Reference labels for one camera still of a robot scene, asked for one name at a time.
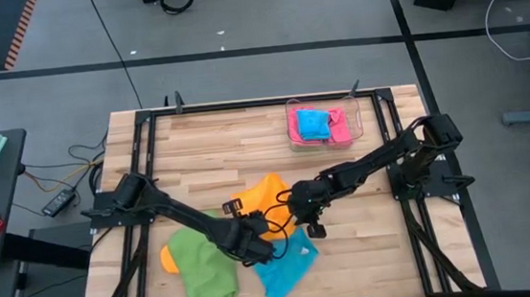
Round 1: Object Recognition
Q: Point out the black power adapter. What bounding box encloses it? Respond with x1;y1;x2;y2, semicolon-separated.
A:
40;187;79;218

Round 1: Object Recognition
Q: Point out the blue microfiber towel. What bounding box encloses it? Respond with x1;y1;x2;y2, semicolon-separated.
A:
295;107;333;143
251;225;323;297

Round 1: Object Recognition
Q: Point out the orange microfiber towel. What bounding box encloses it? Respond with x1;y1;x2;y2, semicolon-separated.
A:
158;243;182;277
228;171;298;244

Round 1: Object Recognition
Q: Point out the coiled black cable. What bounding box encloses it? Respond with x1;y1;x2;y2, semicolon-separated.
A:
159;0;197;17

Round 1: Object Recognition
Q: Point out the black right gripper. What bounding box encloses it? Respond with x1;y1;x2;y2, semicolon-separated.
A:
286;178;336;242

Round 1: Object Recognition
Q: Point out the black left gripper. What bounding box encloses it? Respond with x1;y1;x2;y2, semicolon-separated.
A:
214;195;279;271

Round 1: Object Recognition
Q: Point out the green microfiber towel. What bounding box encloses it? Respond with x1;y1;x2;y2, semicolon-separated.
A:
164;208;241;297

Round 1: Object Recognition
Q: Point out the pink microfiber towel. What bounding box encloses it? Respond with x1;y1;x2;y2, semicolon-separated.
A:
323;105;355;148
288;103;331;150

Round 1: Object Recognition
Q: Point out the thin black floor cable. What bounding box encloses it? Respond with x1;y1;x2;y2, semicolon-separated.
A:
86;0;143;114

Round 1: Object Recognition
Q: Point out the clear plastic bin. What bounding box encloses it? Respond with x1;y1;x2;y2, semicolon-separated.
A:
283;92;366;155

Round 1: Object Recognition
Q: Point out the yellow cable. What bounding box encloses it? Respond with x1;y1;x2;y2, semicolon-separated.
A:
23;157;108;195

